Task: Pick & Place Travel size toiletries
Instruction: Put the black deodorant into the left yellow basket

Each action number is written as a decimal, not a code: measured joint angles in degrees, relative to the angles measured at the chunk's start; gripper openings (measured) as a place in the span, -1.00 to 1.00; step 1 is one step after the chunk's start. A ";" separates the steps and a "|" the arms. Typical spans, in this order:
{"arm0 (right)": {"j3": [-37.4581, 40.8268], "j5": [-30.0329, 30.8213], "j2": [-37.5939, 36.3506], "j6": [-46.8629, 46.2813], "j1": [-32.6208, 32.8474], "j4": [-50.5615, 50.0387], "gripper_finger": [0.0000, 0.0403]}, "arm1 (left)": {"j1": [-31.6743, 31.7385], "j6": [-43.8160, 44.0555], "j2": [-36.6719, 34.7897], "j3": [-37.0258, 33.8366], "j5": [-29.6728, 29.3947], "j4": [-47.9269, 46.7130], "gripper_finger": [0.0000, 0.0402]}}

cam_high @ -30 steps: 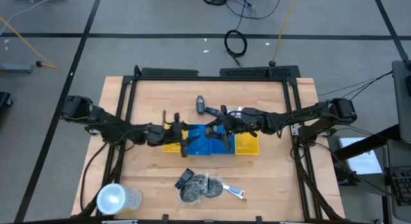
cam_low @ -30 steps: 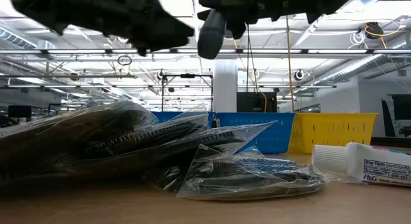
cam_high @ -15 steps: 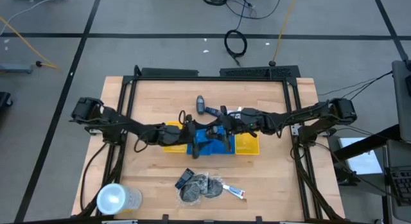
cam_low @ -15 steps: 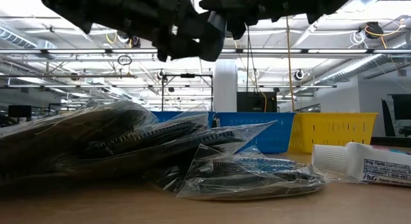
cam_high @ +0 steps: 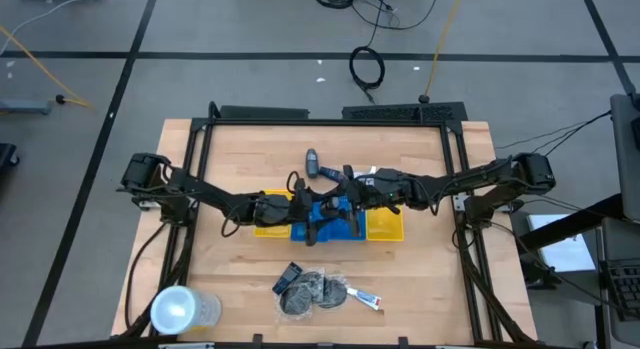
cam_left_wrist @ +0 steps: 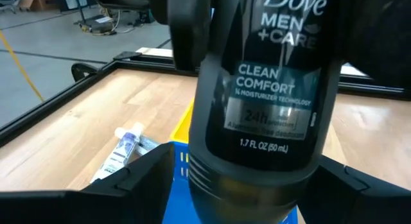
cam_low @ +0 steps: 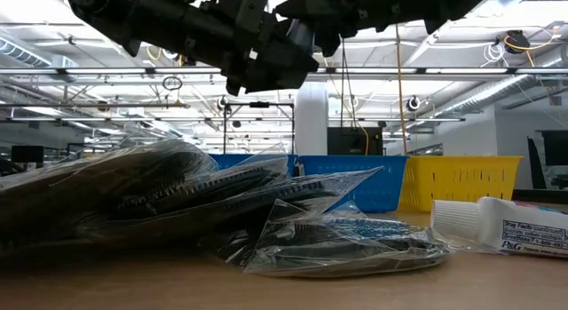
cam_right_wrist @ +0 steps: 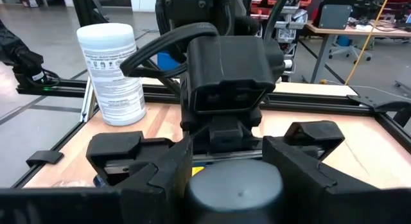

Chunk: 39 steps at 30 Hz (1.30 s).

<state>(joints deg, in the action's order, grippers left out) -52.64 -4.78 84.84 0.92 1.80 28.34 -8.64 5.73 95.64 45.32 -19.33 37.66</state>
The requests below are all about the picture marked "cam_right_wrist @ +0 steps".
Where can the office chair base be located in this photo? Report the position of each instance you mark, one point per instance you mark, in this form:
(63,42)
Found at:
(350,50)

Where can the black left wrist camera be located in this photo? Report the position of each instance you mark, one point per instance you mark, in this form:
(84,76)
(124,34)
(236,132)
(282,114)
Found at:
(224,73)

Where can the shelf with storage bins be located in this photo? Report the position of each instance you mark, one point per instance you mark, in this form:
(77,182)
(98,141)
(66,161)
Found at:
(289,25)

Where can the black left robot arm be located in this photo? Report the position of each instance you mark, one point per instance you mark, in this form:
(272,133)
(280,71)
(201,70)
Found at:
(192,9)

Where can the clear plastic cup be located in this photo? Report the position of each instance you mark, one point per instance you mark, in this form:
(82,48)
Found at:
(112,82)

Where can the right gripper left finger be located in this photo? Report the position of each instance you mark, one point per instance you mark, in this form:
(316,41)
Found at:
(144,204)

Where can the black device with green light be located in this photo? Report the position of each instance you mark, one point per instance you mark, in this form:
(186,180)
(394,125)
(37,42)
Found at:
(22,57)

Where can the grey panel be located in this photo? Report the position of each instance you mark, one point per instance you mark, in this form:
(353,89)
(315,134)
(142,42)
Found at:
(335,17)

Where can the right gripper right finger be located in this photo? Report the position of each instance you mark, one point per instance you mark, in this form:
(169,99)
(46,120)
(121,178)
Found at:
(321,201)

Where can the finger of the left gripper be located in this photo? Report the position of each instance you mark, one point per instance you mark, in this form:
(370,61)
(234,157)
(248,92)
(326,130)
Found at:
(112,147)
(314,132)

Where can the wooden desk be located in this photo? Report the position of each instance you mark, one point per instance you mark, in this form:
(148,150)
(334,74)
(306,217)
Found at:
(353,31)

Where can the blue bin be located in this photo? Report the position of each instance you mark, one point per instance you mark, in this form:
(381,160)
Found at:
(165,62)

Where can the black frame clip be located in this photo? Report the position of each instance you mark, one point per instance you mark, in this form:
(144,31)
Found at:
(45,157)

